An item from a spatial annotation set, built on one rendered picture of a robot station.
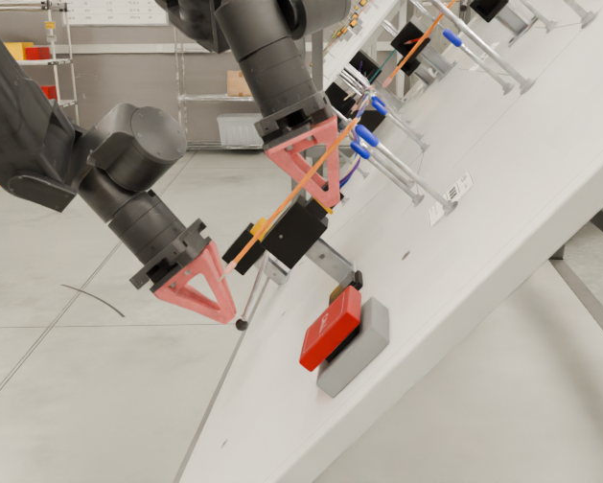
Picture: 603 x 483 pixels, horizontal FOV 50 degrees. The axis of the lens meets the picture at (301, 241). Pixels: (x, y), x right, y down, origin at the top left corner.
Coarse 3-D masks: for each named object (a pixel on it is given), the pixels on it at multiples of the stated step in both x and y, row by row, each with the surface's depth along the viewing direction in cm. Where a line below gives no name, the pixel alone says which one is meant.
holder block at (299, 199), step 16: (288, 208) 65; (304, 208) 62; (272, 224) 67; (288, 224) 62; (304, 224) 62; (320, 224) 62; (272, 240) 63; (288, 240) 63; (304, 240) 63; (288, 256) 63
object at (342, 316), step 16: (352, 288) 45; (336, 304) 45; (352, 304) 43; (320, 320) 45; (336, 320) 42; (352, 320) 41; (320, 336) 42; (336, 336) 42; (352, 336) 43; (304, 352) 43; (320, 352) 42; (336, 352) 43
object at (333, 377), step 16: (368, 304) 45; (368, 320) 43; (384, 320) 44; (368, 336) 41; (384, 336) 41; (352, 352) 42; (368, 352) 42; (320, 368) 44; (336, 368) 42; (352, 368) 42; (320, 384) 43; (336, 384) 42
